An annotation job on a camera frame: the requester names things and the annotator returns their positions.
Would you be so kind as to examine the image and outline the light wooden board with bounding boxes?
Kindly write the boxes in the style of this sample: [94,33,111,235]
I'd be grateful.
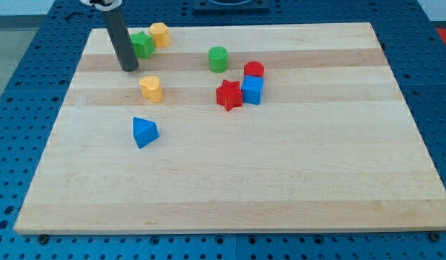
[14,22,446,235]

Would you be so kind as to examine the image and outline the green star block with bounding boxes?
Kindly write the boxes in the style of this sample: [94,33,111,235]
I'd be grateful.
[130,31,155,59]

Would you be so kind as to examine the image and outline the yellow heart block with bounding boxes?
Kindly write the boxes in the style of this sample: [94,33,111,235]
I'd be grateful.
[139,76,163,103]

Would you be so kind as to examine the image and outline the red cylinder block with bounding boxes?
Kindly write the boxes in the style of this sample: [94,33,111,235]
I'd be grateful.
[243,61,265,78]

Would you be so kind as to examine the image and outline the blue triangle block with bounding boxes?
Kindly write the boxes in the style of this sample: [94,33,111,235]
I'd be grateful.
[132,117,159,149]

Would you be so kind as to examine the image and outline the yellow hexagon block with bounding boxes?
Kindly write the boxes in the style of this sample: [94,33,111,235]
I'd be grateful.
[149,22,171,48]

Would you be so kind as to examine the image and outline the dark blue base plate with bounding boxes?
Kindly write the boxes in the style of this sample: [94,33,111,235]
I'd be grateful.
[191,0,271,12]

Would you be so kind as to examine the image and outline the green cylinder block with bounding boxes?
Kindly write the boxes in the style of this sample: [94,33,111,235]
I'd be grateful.
[208,46,228,73]

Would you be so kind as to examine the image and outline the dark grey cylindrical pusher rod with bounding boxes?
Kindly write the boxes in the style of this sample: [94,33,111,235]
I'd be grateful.
[102,1,139,72]

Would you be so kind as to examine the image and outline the blue cube block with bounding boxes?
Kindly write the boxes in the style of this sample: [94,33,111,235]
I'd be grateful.
[241,75,264,105]

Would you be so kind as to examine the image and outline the white rod mount collar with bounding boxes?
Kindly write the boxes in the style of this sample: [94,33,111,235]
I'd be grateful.
[79,0,123,12]

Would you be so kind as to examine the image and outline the red star block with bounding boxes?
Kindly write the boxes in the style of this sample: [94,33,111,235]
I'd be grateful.
[216,79,242,111]

